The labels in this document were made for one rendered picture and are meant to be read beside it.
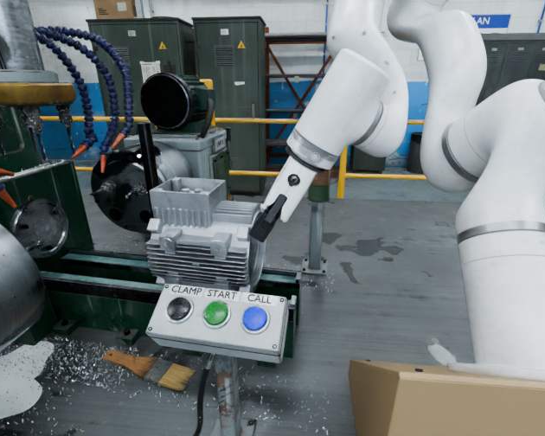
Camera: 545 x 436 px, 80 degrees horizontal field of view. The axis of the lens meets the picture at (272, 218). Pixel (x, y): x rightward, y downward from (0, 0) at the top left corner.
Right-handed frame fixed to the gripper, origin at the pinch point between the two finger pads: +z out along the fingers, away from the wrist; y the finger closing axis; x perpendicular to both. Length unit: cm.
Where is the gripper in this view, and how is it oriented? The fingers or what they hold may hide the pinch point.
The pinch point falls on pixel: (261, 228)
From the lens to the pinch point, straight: 58.9
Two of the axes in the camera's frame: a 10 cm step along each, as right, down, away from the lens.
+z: -4.9, 7.6, 4.2
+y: 1.9, -3.8, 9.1
